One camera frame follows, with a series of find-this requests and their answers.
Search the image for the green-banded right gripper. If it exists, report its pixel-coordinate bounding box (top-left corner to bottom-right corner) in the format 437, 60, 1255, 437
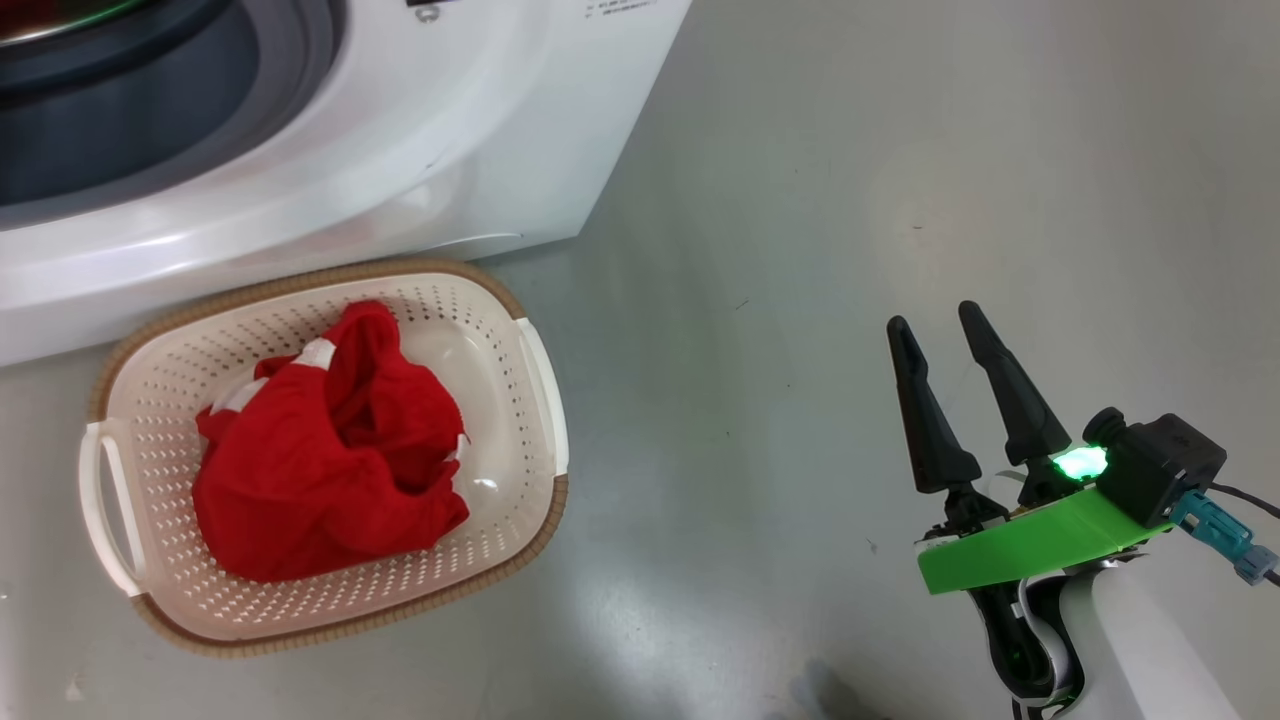
886, 300, 1171, 596

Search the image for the red garment with white trim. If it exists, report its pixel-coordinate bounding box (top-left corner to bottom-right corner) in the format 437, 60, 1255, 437
192, 300, 471, 584

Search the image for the cream perforated basket brown rim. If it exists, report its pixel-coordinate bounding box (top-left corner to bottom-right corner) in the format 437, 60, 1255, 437
78, 258, 571, 658

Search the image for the white front-load washing machine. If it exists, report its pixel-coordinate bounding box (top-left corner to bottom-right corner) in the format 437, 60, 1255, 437
0, 0, 693, 366

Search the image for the grey rubber door gasket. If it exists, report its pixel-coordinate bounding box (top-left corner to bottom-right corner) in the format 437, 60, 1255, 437
0, 0, 346, 233

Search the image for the teal cable connector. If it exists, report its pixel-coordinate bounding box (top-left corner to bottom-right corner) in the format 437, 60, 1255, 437
1170, 490, 1280, 588

